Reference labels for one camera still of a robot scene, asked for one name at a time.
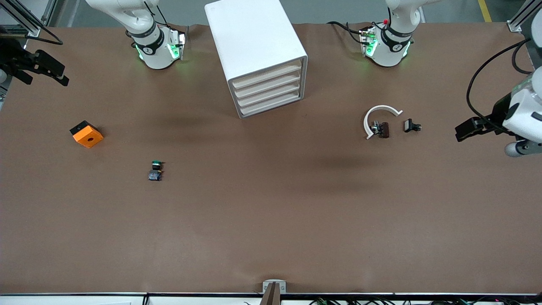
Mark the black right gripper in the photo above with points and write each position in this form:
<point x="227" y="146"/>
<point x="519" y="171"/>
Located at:
<point x="12" y="57"/>

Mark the brown table cover sheet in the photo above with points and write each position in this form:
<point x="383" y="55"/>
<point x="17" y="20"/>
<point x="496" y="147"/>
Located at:
<point x="271" y="220"/>

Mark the green push button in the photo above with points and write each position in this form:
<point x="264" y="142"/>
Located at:
<point x="155" y="175"/>

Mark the small black clip part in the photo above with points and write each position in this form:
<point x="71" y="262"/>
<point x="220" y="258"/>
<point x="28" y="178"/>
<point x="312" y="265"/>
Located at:
<point x="408" y="125"/>

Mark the brown cylinder capacitor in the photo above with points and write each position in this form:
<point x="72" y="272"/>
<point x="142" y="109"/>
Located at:
<point x="384" y="130"/>

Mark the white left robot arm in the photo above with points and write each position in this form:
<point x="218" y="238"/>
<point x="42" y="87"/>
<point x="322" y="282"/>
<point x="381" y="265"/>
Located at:
<point x="391" y="51"/>

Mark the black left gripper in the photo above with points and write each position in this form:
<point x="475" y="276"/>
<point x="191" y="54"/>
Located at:
<point x="498" y="112"/>

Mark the grey metal edge bracket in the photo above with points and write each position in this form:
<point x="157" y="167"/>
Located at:
<point x="266" y="284"/>

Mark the white curved pipe clamp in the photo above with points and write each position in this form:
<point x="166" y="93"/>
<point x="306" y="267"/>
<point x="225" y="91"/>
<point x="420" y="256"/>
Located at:
<point x="381" y="106"/>

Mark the black table edge rail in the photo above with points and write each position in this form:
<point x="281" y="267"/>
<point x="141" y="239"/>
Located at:
<point x="84" y="293"/>

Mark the orange black cube block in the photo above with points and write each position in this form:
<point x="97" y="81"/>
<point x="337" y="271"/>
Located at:
<point x="95" y="135"/>

